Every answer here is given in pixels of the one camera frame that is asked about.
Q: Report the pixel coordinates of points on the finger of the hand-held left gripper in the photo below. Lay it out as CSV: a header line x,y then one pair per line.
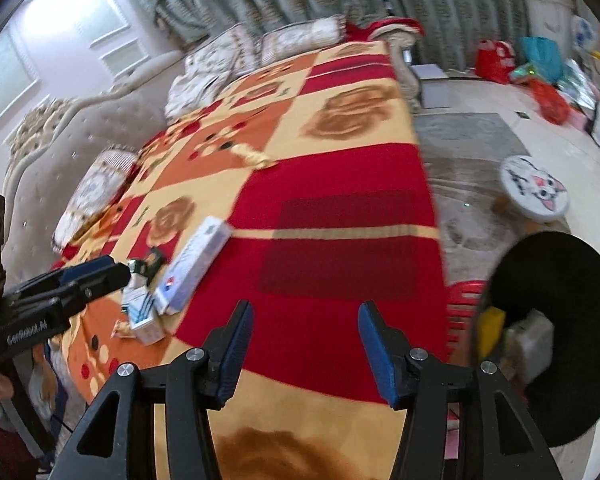
x,y
107,280
87,269

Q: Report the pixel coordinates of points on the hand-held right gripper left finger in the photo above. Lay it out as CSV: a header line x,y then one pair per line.
x,y
235,345

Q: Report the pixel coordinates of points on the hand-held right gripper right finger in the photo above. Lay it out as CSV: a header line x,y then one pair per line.
x,y
377,355

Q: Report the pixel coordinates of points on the white teal small box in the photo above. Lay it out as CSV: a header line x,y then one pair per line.
x,y
139,302

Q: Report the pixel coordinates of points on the small dark box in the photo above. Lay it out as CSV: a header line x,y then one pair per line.
x,y
154,262

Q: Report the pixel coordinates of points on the long white medicine box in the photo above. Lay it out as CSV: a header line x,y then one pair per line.
x,y
195,265

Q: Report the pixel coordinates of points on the yellow green sponge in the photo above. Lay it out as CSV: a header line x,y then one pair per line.
x,y
494,330

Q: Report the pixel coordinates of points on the yellow cloth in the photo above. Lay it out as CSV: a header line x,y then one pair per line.
x,y
255,157

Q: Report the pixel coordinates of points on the black trash bin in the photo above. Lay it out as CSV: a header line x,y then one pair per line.
x,y
570,285

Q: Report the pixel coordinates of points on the striped medallion pillow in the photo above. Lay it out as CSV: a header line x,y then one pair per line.
x,y
95,195

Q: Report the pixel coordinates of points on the red plastic stool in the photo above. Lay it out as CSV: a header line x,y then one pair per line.
x,y
465,310

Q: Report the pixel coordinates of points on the person's dark red clothing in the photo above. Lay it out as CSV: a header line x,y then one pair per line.
x,y
0,445

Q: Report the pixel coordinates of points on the red orange printed blanket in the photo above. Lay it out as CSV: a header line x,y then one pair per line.
x,y
330,210

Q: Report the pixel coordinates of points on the white quilted cushion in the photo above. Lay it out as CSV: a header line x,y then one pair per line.
x,y
195,95

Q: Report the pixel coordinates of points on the cat print stool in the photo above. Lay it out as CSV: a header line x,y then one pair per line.
x,y
535,185

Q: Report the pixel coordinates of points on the grey floor mat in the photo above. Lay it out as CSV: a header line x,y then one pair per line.
x,y
470,135

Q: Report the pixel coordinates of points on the cream fringed pillow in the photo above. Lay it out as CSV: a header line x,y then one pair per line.
x,y
220,50

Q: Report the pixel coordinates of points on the white grey box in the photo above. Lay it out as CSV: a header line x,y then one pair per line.
x,y
430,87

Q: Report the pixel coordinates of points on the red plastic bag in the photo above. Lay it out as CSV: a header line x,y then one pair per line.
x,y
550,102

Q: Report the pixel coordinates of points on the cream patterned pillow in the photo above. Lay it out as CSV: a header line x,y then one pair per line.
x,y
302,39

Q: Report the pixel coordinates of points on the pink box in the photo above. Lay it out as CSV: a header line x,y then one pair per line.
x,y
580,120

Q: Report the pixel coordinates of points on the red shopping bag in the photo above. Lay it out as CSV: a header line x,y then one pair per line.
x,y
495,62

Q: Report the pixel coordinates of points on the colourful shiny bag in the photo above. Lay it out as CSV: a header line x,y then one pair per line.
x,y
522,72

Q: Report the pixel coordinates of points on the red fringed cloth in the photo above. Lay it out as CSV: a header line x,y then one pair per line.
x,y
395,25

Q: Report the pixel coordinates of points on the silver foil bag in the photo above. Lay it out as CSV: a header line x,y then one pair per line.
x,y
577,85

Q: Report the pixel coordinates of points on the blue shopping bag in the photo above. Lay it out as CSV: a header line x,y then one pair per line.
x,y
542,57

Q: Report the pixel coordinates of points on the white lace cover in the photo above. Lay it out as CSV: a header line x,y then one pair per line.
x,y
550,20

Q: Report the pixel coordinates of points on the white blue printed plastic bag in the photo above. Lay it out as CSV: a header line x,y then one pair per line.
x,y
582,32

